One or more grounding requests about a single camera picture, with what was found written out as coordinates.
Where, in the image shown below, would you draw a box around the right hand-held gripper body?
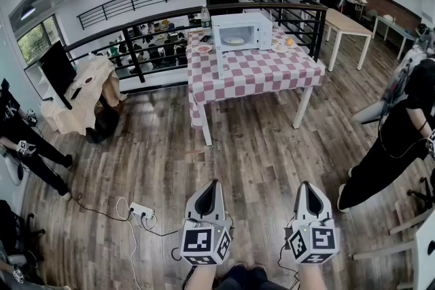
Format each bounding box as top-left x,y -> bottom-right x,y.
287,218 -> 341,266

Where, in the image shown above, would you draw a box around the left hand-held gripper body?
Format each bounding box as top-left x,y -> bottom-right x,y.
179,213 -> 234,266

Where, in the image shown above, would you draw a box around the white microwave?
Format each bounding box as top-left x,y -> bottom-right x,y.
210,12 -> 275,80

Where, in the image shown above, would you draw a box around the person's left forearm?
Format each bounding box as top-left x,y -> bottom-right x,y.
185,264 -> 218,290

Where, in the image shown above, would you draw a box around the person's right forearm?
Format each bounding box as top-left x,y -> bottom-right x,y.
298,263 -> 329,290

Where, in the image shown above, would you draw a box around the white power strip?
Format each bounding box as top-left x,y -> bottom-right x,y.
129,202 -> 156,219

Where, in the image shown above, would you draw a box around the person's dark trousers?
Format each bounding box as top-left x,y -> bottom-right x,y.
212,264 -> 293,290

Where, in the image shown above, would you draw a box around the black chair base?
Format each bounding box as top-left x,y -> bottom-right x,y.
406,168 -> 435,208

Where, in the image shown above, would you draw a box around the pink checkered tablecloth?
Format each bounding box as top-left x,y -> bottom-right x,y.
186,26 -> 327,129

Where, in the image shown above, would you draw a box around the beige tablecloth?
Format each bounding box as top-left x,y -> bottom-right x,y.
40,56 -> 128,137

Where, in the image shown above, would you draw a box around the black railing with wooden handrail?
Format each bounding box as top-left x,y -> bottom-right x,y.
63,2 -> 329,84

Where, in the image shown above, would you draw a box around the group of seated people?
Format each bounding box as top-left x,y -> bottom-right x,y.
108,20 -> 190,74

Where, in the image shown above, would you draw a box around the white elongated object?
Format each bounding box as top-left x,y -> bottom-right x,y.
3,155 -> 24,187

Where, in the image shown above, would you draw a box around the wooden top table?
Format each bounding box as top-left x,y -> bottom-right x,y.
324,7 -> 374,72

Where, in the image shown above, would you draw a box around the black monitor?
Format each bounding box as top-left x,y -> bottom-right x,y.
39,40 -> 77,110

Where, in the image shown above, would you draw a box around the grey top table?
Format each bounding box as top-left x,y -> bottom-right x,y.
372,14 -> 419,61

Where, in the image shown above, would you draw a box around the white shelf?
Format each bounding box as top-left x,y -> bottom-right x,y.
23,60 -> 55,103

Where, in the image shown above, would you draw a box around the large window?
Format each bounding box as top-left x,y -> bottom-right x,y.
16,14 -> 63,66

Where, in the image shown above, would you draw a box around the black pendant lamp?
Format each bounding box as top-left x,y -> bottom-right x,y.
20,5 -> 36,21

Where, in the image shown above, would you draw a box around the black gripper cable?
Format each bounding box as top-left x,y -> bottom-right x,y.
171,245 -> 192,290
277,219 -> 300,290

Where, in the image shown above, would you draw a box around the white cable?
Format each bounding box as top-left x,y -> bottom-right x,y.
116,196 -> 141,290

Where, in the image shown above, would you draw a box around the black floor cable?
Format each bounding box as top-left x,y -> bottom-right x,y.
70,193 -> 181,237

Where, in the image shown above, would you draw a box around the white table frame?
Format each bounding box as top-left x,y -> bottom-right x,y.
352,206 -> 435,290

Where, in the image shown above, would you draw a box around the black table frame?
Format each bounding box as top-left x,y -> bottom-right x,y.
84,71 -> 120,144

